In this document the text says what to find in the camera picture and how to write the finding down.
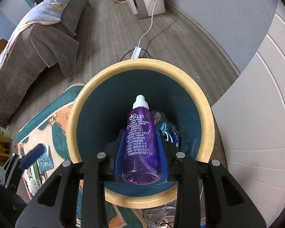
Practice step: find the grey crumpled cloth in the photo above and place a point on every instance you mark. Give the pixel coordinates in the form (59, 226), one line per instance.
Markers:
(159, 213)

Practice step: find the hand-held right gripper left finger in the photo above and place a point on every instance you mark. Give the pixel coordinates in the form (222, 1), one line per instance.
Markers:
(120, 156)

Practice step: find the bed with grey blanket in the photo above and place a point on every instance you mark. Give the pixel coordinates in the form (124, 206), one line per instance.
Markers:
(38, 42)

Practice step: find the teal and orange printed mat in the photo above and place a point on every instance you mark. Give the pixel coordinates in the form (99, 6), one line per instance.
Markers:
(59, 114)

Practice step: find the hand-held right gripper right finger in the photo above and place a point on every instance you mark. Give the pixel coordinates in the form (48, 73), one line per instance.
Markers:
(163, 156)

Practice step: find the green white box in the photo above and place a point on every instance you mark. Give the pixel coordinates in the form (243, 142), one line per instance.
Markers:
(34, 178)

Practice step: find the blue packaging bag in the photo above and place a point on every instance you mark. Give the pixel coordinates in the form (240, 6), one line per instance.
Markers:
(174, 139)

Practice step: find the white storage bag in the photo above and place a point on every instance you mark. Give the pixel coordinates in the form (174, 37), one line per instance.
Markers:
(3, 130)

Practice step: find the light blue bag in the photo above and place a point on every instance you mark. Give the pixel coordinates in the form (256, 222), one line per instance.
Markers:
(162, 126)

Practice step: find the teal box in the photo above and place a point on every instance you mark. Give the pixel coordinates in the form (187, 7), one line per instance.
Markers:
(46, 161)

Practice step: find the wooden nightstand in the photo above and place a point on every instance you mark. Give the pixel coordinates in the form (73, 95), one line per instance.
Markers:
(0, 147)

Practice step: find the white power strip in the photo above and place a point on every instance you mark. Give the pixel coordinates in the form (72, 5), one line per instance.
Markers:
(135, 53)

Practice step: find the teal bucket with yellow rim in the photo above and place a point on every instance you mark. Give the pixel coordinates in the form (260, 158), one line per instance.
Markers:
(104, 104)

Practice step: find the purple plastic bottle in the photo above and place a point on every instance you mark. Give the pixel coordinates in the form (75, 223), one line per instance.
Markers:
(140, 147)

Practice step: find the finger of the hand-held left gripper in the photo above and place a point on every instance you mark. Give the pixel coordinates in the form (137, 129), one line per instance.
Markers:
(32, 156)
(10, 178)

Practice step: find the white wardrobe door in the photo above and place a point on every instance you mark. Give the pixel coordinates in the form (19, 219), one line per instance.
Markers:
(263, 123)

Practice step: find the light blue printed duvet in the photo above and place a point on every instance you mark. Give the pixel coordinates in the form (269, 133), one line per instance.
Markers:
(49, 2)

